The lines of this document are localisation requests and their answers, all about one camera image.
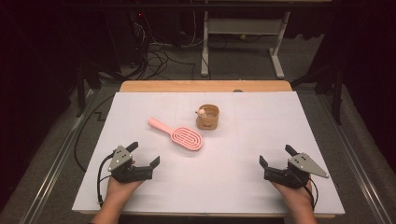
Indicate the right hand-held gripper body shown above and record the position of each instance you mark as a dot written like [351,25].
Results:
[303,164]

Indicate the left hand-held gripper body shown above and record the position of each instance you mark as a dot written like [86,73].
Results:
[120,159]

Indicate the pink hairbrush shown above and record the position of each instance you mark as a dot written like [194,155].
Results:
[186,138]

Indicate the person's left hand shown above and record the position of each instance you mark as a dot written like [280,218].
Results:
[120,191]

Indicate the person's right hand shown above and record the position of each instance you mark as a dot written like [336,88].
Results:
[297,197]

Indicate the white board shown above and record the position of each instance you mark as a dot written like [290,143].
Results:
[233,174]

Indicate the round wooden cup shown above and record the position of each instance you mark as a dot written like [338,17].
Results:
[208,123]

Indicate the small doll figure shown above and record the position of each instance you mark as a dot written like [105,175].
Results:
[201,112]

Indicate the dark stand leg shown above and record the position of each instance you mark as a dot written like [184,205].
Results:
[336,96]
[81,90]

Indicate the wooden table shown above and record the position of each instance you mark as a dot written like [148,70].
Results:
[174,86]

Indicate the dark computer tower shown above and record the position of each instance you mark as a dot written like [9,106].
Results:
[124,40]

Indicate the small yellow-green object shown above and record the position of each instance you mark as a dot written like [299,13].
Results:
[243,36]

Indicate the metal floor rail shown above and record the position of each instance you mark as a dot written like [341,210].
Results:
[53,174]
[358,168]

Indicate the white metal desk frame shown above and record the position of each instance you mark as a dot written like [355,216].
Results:
[243,26]

